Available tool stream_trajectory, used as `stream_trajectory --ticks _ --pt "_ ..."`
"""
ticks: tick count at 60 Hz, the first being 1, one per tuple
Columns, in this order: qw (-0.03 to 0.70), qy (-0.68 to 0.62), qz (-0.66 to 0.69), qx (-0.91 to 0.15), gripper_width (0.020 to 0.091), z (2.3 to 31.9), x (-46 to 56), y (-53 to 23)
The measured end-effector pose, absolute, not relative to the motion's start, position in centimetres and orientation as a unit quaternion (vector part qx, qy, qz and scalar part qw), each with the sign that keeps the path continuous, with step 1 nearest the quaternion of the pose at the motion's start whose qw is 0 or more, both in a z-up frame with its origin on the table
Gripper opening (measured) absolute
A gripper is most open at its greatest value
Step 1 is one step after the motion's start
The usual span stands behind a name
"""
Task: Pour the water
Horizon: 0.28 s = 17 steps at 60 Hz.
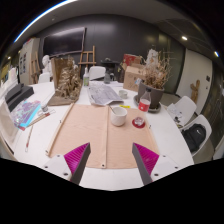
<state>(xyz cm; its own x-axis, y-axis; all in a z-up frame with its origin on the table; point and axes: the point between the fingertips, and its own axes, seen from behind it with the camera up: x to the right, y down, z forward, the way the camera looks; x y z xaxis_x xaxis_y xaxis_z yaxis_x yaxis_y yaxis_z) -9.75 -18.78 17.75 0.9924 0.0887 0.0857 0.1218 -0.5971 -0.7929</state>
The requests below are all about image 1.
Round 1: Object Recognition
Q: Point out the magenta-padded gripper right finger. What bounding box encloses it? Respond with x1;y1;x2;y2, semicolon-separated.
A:
131;142;183;187

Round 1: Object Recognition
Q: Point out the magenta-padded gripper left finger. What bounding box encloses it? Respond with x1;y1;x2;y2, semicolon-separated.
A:
43;142;92;186

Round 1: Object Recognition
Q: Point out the clear bottle with red label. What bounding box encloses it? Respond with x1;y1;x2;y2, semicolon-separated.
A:
134;87;153;127

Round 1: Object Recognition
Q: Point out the beige plywood sheet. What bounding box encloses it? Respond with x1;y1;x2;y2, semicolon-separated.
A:
45;103;160;169

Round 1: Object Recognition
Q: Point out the flat round red coaster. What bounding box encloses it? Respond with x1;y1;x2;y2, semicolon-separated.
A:
131;118;146;129

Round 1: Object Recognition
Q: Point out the white cup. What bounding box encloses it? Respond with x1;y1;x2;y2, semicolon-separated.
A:
110;105;128;127

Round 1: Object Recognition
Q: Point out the grey plant saucer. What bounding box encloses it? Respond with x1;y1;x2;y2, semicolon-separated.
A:
133;94;163;114

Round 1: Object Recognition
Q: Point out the black backpack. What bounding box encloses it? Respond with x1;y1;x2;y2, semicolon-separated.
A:
181;123;207;153

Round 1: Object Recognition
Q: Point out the stack of papers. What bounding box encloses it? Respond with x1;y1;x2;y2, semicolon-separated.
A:
166;102;188;128

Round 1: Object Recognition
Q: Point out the thin metal stir stick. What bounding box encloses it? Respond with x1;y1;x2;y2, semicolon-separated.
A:
108;103;117;115

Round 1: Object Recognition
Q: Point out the dried plant in grey pot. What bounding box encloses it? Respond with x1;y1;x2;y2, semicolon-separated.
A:
137;49;173;110

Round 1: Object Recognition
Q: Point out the white chair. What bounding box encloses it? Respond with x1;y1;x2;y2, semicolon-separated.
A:
166;95;198;129
181;114;213;158
88;65;107;82

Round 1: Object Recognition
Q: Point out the colourful printed book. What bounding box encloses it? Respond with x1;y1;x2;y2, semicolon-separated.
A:
9;99;43;131

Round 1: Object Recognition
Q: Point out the small white tape roll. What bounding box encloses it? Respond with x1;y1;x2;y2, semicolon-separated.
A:
118;89;129;99

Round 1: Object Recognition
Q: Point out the clear spray bottle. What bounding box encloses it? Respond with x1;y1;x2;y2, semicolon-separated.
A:
82;66;91;88

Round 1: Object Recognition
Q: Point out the brown cardboard box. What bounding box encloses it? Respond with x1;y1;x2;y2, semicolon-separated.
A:
122;63;148;93

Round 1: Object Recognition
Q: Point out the black box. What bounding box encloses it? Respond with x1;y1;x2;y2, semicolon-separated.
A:
4;83;35;113

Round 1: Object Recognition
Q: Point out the white bust figure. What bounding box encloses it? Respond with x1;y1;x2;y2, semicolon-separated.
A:
41;54;53;75

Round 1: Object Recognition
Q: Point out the wooden easel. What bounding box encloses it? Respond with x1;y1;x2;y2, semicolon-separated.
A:
77;45;98;73

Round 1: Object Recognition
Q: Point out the wooden wall figure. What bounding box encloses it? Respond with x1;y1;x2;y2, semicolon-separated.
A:
189;79;203;104

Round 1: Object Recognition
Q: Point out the black wall screen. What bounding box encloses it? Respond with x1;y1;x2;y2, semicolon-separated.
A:
42;27;87;58

